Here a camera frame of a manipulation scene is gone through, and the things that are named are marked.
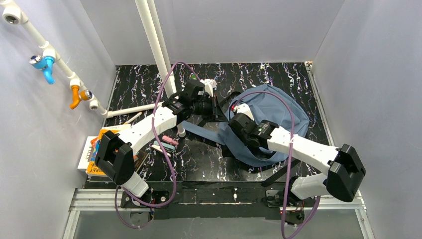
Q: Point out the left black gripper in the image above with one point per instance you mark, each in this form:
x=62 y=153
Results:
x=215 y=107

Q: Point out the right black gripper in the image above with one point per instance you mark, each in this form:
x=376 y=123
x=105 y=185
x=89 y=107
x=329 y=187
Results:
x=235 y=123

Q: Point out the blue student backpack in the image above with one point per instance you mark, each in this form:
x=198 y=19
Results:
x=266 y=103

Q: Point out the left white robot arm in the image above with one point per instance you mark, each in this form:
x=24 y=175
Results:
x=116 y=152

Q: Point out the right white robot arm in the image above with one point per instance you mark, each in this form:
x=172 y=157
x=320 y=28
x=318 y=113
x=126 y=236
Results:
x=341 y=170

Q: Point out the white vertical pvc pipe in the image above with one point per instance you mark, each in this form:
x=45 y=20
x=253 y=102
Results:
x=145 y=15

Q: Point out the dark brown book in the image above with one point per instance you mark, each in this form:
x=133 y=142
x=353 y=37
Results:
x=139 y=160

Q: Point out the thin white rear pipe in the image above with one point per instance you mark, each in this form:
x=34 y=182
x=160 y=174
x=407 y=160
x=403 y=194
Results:
x=160 y=36

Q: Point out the orange treehouse book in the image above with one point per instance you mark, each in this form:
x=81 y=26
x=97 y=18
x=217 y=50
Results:
x=92 y=169

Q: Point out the orange plastic tap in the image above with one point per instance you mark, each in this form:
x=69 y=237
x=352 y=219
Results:
x=78 y=96

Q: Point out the white book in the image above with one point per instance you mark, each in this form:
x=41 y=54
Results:
x=86 y=153

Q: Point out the blue plastic tap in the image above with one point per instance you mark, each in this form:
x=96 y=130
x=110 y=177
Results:
x=45 y=65

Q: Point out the white slanted pvc pipe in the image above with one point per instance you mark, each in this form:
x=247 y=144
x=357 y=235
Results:
x=14 y=15

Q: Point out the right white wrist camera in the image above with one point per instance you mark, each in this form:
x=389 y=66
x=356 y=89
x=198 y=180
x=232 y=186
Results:
x=243 y=109

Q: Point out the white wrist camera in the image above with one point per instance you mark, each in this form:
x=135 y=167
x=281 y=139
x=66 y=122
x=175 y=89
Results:
x=243 y=109
x=209 y=86

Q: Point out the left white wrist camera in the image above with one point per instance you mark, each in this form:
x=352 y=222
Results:
x=209 y=86

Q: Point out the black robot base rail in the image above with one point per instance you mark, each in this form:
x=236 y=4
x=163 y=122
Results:
x=203 y=199

